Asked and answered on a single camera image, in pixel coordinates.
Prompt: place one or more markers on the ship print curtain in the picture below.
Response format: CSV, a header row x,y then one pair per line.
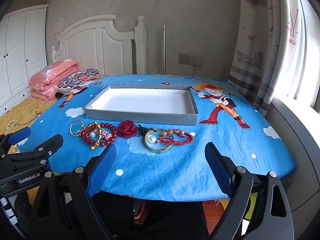
x,y
269,37

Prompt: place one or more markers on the silver metal pole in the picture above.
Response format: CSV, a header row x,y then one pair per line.
x,y
164,49

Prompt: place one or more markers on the red fabric rose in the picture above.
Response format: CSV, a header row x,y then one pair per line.
x,y
127,129

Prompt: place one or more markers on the white bed headboard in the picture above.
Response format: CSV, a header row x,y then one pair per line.
x,y
94,42

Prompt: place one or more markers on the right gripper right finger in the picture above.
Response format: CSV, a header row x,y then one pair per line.
x,y
258,206

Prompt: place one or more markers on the patterned pillow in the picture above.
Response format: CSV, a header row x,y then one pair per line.
x,y
77,78

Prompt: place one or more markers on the grey shallow tray box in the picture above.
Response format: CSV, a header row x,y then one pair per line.
x,y
167,105

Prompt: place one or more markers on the yellow floral bedsheet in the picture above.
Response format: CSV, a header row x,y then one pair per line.
x,y
23,115

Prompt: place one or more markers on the silver gold ring bangles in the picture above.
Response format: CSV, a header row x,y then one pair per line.
x,y
76,127

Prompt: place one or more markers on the wall switch socket panel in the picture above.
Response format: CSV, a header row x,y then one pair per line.
x,y
190,59

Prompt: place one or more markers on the gold bangle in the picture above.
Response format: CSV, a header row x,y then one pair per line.
x,y
157,147

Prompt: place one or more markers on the white wardrobe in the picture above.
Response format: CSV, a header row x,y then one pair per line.
x,y
23,52

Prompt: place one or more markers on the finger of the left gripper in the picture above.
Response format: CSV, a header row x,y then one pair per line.
x,y
43,151
14,138

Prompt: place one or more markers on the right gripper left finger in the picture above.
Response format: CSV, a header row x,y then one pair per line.
x,y
63,205

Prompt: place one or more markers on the blue cartoon tablecloth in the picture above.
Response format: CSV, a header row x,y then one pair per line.
x,y
160,126

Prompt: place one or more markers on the wall paper notice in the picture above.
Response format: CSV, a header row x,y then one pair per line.
x,y
58,28

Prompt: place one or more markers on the jade pendant pink knot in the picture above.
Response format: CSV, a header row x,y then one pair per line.
x,y
107,136

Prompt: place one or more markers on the pink folded quilt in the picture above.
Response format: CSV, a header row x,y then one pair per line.
x,y
43,85

